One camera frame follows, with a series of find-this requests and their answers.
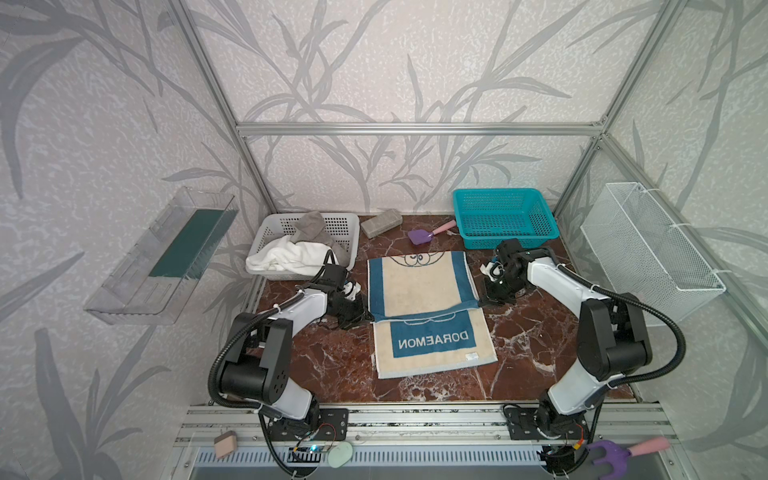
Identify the blue beige Doraemon towel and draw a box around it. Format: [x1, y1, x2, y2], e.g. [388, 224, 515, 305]
[368, 251, 497, 379]

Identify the white perforated plastic basket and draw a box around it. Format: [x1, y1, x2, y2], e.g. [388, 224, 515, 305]
[245, 211, 360, 281]

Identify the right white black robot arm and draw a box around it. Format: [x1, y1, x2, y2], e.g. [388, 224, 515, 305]
[483, 240, 687, 429]

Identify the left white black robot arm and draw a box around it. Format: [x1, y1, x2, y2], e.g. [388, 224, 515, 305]
[207, 264, 370, 429]

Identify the teal plastic basket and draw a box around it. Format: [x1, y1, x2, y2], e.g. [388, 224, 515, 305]
[453, 188, 560, 250]

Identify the white towel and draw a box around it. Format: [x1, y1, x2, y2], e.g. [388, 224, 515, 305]
[245, 236, 331, 277]

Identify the grey sponge block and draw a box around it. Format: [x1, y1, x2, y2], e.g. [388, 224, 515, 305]
[360, 209, 403, 239]

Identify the grey towel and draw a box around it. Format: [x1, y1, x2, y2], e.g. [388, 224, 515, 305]
[290, 211, 351, 266]

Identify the purple pink toy spatula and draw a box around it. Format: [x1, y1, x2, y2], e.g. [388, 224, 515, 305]
[408, 220, 457, 245]

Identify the small green circuit board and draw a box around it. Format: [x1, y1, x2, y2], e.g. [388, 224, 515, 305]
[290, 444, 333, 462]

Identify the pale green oval disc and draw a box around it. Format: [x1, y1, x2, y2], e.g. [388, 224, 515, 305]
[326, 441, 354, 469]

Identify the brown square block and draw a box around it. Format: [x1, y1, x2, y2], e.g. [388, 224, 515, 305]
[213, 431, 238, 460]

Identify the purple pink toy fork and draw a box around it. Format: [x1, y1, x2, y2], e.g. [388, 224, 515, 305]
[586, 436, 671, 480]

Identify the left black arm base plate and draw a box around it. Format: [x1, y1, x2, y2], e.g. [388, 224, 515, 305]
[267, 407, 350, 442]

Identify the white wire mesh basket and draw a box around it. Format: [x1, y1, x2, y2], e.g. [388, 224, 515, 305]
[581, 182, 726, 322]

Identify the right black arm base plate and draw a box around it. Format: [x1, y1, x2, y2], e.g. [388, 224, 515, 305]
[502, 403, 589, 441]

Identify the aluminium front rail frame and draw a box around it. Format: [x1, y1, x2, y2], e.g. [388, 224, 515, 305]
[161, 401, 698, 479]

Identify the clear acrylic wall shelf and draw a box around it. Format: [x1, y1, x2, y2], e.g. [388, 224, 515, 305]
[84, 187, 239, 326]

